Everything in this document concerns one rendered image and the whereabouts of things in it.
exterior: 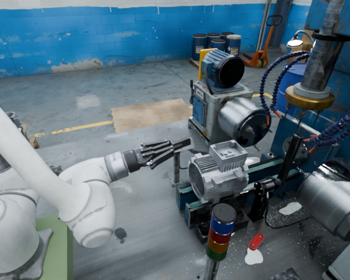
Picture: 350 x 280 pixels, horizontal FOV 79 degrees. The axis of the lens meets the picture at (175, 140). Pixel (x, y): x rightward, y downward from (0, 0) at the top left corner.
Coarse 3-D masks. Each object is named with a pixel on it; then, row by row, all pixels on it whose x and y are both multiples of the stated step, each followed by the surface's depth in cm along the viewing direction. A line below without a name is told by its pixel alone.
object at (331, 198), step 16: (336, 160) 79; (304, 176) 86; (320, 176) 77; (336, 176) 75; (304, 192) 81; (320, 192) 76; (336, 192) 72; (304, 208) 86; (320, 208) 76; (336, 208) 71; (336, 224) 72
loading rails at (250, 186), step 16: (272, 160) 116; (256, 176) 113; (272, 176) 107; (288, 176) 105; (176, 192) 103; (192, 192) 100; (240, 192) 97; (272, 192) 108; (192, 208) 90; (208, 208) 92; (240, 208) 103; (192, 224) 94
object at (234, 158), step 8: (216, 144) 91; (224, 144) 93; (232, 144) 92; (216, 152) 86; (224, 152) 88; (232, 152) 89; (240, 152) 90; (216, 160) 87; (224, 160) 83; (232, 160) 85; (240, 160) 87; (224, 168) 86; (232, 168) 88
